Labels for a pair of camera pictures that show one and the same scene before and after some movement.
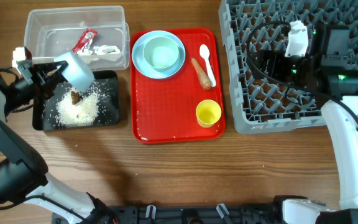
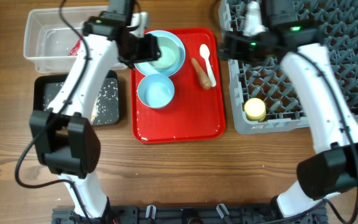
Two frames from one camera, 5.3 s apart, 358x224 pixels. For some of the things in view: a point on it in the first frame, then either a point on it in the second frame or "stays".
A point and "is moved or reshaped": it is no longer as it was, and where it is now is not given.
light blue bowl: (76, 71) is moved or reshaped
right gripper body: (293, 69) -> (247, 48)
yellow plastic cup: (208, 113) -> (255, 109)
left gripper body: (23, 93) -> (140, 50)
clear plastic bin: (100, 34) stays
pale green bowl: (160, 53) stays
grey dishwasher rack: (261, 106) stays
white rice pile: (82, 114) is moved or reshaped
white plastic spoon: (205, 53) stays
